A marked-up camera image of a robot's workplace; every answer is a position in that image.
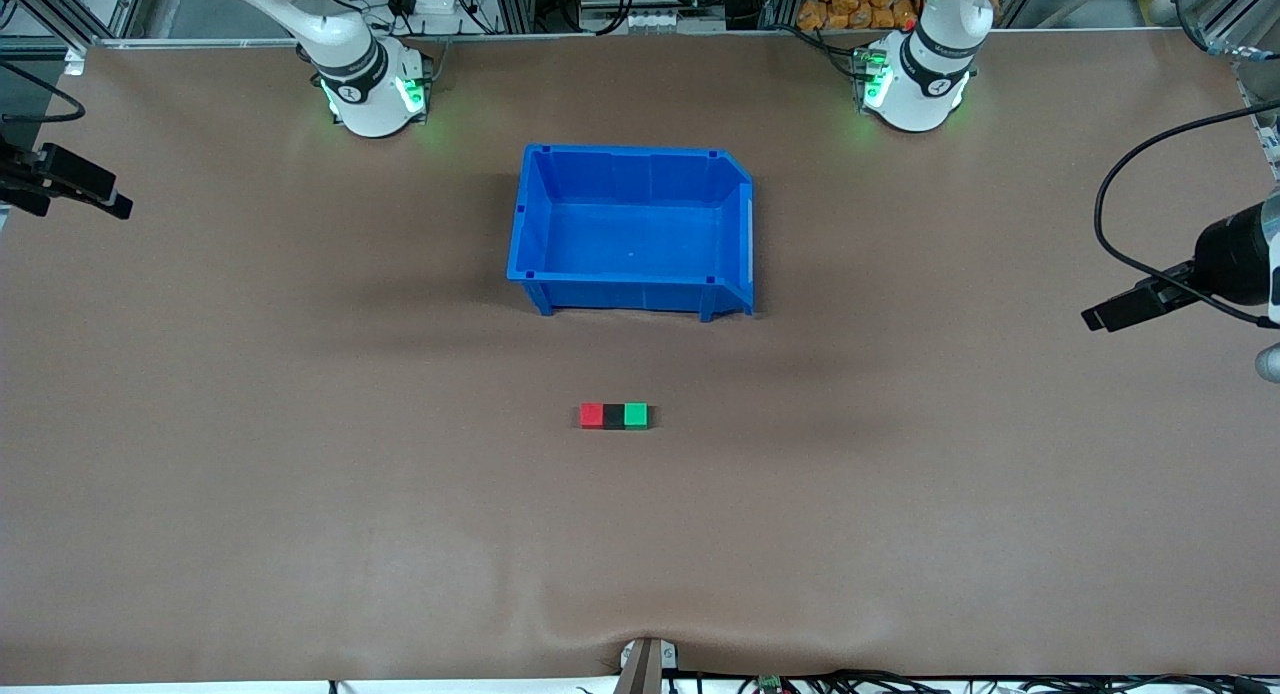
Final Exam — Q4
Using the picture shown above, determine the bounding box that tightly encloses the orange packets pile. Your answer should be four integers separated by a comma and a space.
797, 0, 918, 31

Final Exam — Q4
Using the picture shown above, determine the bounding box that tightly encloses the blue plastic storage bin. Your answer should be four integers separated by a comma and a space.
506, 143, 755, 323

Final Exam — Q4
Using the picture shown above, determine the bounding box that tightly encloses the brown table mat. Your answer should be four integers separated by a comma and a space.
0, 29, 1280, 687

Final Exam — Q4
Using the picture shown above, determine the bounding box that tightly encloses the aluminium frame profile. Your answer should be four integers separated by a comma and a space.
480, 0, 537, 33
1195, 0, 1280, 87
30, 0, 153, 41

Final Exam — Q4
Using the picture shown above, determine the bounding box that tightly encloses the camera mount post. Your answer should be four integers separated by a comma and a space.
618, 637, 679, 694

